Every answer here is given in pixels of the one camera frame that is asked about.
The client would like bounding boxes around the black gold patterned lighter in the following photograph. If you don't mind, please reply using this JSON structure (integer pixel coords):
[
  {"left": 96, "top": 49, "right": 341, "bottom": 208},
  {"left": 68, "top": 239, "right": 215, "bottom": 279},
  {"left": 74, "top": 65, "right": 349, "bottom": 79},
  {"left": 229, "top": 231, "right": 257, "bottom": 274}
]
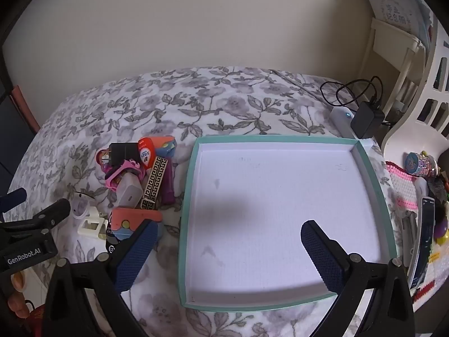
[{"left": 140, "top": 156, "right": 169, "bottom": 211}]

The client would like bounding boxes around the dark cabinet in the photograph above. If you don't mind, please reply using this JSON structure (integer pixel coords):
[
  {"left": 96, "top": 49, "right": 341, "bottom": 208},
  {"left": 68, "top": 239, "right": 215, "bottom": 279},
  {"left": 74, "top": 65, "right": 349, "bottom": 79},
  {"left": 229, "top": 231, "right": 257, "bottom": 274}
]
[{"left": 0, "top": 42, "right": 36, "bottom": 197}]

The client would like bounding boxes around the pink smartwatch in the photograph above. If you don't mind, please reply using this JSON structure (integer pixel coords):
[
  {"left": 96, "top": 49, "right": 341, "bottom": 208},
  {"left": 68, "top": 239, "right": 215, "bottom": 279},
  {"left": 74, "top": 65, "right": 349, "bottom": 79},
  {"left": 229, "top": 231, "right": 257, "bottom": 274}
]
[{"left": 104, "top": 159, "right": 144, "bottom": 193}]

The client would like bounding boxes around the round blue tin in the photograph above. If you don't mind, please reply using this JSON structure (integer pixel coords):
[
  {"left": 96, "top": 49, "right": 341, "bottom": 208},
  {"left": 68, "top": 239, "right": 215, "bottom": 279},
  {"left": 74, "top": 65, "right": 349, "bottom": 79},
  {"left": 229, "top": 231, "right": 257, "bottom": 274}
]
[{"left": 403, "top": 152, "right": 423, "bottom": 176}]

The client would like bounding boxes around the black charger adapter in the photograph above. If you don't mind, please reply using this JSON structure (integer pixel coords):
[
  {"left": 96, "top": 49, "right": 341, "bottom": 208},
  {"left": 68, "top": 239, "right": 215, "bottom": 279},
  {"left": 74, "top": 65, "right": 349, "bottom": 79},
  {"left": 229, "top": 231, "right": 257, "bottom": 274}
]
[{"left": 351, "top": 101, "right": 384, "bottom": 139}]

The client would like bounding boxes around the floral printed blanket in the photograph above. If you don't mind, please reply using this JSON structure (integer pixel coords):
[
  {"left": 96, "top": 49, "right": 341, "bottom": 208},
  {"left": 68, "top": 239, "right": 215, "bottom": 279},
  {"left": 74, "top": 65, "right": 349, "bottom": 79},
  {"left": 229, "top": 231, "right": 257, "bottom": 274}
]
[{"left": 7, "top": 66, "right": 397, "bottom": 337}]

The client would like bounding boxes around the black cable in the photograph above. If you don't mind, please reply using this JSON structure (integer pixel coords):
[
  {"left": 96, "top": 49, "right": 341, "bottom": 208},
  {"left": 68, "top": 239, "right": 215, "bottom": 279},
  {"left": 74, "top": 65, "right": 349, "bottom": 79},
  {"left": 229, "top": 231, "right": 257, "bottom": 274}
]
[{"left": 320, "top": 75, "right": 384, "bottom": 109}]

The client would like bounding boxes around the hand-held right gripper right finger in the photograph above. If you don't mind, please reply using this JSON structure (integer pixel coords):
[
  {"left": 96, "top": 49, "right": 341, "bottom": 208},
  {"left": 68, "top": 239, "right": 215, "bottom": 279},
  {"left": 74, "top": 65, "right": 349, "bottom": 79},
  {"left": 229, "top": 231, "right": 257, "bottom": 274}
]
[{"left": 301, "top": 220, "right": 416, "bottom": 337}]

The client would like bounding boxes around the white wooden stool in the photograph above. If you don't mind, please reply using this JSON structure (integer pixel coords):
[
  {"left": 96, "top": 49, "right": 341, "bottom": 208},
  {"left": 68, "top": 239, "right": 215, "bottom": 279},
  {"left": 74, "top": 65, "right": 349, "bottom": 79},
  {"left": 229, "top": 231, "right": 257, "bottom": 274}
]
[{"left": 358, "top": 17, "right": 427, "bottom": 113}]

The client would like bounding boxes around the white charging case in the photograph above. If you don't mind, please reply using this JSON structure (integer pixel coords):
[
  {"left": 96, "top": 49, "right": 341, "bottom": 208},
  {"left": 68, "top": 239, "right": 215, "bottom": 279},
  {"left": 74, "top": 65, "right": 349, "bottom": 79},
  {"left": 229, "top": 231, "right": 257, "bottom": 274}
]
[{"left": 116, "top": 172, "right": 144, "bottom": 209}]

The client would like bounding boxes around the cream rectangular hair clip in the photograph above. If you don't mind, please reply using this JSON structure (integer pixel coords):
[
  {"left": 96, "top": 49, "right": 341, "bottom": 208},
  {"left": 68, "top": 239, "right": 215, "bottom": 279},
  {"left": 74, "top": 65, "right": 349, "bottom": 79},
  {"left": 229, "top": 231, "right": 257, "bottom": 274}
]
[{"left": 78, "top": 208, "right": 107, "bottom": 241}]

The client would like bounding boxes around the dark blue strap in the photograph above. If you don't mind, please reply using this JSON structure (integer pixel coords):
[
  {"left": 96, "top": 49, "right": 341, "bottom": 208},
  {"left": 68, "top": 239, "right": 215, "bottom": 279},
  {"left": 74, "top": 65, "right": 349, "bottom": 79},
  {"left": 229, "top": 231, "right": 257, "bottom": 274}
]
[{"left": 409, "top": 197, "right": 436, "bottom": 290}]

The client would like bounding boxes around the teal cardboard box tray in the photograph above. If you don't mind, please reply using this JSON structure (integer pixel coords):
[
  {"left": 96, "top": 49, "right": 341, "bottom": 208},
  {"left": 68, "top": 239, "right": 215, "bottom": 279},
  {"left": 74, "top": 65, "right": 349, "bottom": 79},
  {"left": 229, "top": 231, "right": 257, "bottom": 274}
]
[{"left": 177, "top": 135, "right": 398, "bottom": 312}]

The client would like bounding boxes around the small black box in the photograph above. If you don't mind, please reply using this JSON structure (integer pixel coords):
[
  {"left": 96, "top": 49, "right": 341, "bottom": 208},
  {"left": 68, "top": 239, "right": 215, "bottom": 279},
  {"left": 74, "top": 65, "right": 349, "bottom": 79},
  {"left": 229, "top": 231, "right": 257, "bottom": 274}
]
[{"left": 109, "top": 143, "right": 141, "bottom": 167}]

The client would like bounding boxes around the white plastic handle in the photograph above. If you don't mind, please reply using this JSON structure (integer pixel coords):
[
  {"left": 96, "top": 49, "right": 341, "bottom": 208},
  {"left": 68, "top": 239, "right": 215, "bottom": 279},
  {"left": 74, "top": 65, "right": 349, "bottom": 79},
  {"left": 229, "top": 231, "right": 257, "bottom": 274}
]
[{"left": 412, "top": 177, "right": 429, "bottom": 211}]

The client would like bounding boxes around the white power bank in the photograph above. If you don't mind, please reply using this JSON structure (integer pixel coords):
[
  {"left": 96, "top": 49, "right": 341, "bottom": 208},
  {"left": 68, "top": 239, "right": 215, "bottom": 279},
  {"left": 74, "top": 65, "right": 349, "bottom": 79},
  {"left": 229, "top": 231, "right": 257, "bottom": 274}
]
[{"left": 330, "top": 106, "right": 358, "bottom": 137}]

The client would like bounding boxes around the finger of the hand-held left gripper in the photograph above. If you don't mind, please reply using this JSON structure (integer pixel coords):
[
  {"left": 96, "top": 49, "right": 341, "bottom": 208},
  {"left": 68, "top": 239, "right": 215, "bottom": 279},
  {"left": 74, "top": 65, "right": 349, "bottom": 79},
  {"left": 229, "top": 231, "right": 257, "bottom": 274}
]
[
  {"left": 0, "top": 188, "right": 28, "bottom": 213},
  {"left": 14, "top": 198, "right": 71, "bottom": 235}
]

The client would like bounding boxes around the orange and blue toy block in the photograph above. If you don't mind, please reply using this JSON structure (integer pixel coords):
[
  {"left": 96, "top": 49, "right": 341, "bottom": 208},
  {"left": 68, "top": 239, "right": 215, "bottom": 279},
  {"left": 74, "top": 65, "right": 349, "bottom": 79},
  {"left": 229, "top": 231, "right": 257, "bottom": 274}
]
[{"left": 106, "top": 208, "right": 164, "bottom": 250}]

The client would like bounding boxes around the white plastic basket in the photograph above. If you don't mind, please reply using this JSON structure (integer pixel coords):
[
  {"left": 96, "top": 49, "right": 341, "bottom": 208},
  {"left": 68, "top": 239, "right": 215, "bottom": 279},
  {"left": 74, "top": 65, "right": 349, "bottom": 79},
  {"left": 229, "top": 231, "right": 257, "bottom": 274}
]
[{"left": 381, "top": 17, "right": 449, "bottom": 164}]

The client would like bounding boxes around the orange grey cloth toy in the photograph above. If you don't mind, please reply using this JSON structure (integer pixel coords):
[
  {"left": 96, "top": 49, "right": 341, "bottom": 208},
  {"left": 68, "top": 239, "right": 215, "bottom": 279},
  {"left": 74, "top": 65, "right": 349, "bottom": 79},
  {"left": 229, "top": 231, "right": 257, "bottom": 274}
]
[{"left": 154, "top": 136, "right": 176, "bottom": 158}]

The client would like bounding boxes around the purple plastic tube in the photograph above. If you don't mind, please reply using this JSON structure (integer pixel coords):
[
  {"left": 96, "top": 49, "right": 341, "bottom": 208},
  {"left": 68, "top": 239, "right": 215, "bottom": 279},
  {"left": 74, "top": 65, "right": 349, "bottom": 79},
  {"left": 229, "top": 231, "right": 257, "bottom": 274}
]
[{"left": 159, "top": 163, "right": 176, "bottom": 206}]

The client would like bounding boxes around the white smartwatch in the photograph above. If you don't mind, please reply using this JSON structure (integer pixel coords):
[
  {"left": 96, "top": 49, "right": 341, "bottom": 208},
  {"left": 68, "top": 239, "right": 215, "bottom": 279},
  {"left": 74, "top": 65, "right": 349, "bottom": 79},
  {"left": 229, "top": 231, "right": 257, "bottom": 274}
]
[{"left": 71, "top": 191, "right": 97, "bottom": 220}]

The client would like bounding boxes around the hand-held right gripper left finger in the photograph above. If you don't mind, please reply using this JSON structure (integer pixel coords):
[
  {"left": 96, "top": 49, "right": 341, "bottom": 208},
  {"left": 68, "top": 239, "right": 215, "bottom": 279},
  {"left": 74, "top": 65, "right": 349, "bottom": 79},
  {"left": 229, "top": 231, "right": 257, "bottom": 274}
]
[{"left": 41, "top": 219, "right": 159, "bottom": 337}]

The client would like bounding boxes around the orange red board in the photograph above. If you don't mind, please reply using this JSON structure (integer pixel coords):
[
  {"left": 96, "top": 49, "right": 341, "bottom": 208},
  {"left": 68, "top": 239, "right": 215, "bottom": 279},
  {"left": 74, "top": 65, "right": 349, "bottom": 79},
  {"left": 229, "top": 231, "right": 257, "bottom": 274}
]
[{"left": 10, "top": 85, "right": 41, "bottom": 134}]

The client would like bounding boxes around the person's left hand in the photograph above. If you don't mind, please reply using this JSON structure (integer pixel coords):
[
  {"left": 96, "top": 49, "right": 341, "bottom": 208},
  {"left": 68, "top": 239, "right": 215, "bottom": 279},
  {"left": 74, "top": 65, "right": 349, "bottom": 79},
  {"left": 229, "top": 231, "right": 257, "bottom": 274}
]
[{"left": 7, "top": 270, "right": 36, "bottom": 324}]

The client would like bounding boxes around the pink crochet mat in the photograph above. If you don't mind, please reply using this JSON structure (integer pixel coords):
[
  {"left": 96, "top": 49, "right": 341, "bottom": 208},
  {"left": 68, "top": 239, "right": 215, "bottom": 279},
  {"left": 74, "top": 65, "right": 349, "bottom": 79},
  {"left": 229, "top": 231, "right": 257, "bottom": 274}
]
[{"left": 386, "top": 161, "right": 421, "bottom": 211}]

